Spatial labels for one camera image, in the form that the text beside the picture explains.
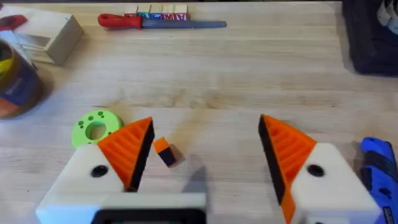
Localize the white orange right gripper right finger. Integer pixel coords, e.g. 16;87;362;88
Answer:
257;114;383;224

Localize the white orange right gripper left finger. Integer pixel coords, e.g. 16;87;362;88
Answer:
35;116;155;224

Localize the orange ribbed wedge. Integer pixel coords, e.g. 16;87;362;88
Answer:
153;136;177;167

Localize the green disc with holes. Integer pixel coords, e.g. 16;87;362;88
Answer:
71;109;125;149

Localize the brown tub with toys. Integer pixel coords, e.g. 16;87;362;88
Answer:
0;30;44;119

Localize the pale cardboard box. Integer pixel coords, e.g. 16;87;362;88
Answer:
0;5;85;66

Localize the black box with items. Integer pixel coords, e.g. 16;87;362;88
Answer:
341;0;398;76

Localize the row of toy letter blocks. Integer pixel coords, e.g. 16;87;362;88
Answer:
124;3;190;21

